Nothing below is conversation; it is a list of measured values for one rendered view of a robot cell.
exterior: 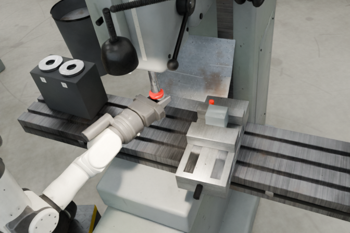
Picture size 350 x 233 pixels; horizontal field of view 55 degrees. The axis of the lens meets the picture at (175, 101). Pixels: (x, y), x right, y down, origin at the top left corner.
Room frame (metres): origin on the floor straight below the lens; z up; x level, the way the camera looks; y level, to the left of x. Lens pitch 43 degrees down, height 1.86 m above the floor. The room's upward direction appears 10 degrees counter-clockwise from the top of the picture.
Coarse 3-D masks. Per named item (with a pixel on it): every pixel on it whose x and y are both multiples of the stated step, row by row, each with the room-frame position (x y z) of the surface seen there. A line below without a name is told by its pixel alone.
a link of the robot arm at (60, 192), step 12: (72, 168) 0.57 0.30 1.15; (60, 180) 0.54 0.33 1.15; (72, 180) 0.54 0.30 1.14; (84, 180) 0.55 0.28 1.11; (24, 192) 0.51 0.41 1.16; (48, 192) 0.51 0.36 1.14; (60, 192) 0.51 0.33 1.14; (72, 192) 0.52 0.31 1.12; (36, 204) 0.46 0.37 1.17; (48, 204) 0.47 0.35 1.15; (60, 204) 0.48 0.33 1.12
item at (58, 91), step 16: (48, 64) 1.06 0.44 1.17; (64, 64) 1.02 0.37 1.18; (80, 64) 1.00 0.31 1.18; (48, 80) 0.99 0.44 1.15; (64, 80) 0.95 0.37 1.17; (80, 80) 0.94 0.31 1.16; (96, 80) 1.00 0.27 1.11; (48, 96) 1.01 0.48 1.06; (64, 96) 0.96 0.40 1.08; (80, 96) 0.92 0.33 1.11; (96, 96) 0.97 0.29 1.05; (80, 112) 0.94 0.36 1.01; (96, 112) 0.95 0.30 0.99
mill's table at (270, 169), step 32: (32, 128) 0.97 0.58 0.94; (64, 128) 0.90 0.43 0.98; (160, 128) 0.83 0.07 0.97; (256, 128) 0.74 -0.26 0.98; (128, 160) 0.76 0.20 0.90; (160, 160) 0.69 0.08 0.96; (256, 160) 0.61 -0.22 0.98; (288, 160) 0.59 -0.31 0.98; (320, 160) 0.57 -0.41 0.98; (256, 192) 0.54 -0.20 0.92; (288, 192) 0.49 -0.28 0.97; (320, 192) 0.47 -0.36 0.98
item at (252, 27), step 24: (216, 0) 1.08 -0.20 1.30; (216, 24) 1.09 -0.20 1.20; (240, 24) 1.05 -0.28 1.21; (264, 24) 1.19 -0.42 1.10; (240, 48) 1.05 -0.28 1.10; (264, 48) 1.20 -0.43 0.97; (240, 72) 1.05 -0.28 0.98; (264, 72) 1.25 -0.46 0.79; (240, 96) 1.05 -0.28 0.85; (264, 96) 1.30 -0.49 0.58; (264, 120) 1.39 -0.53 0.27
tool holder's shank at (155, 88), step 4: (148, 72) 0.80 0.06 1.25; (152, 72) 0.80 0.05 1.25; (152, 76) 0.80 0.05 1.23; (156, 76) 0.80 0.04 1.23; (152, 80) 0.80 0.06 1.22; (156, 80) 0.80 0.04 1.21; (152, 84) 0.80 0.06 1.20; (156, 84) 0.80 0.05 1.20; (152, 88) 0.80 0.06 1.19; (156, 88) 0.80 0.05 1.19; (152, 92) 0.80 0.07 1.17; (156, 92) 0.79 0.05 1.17
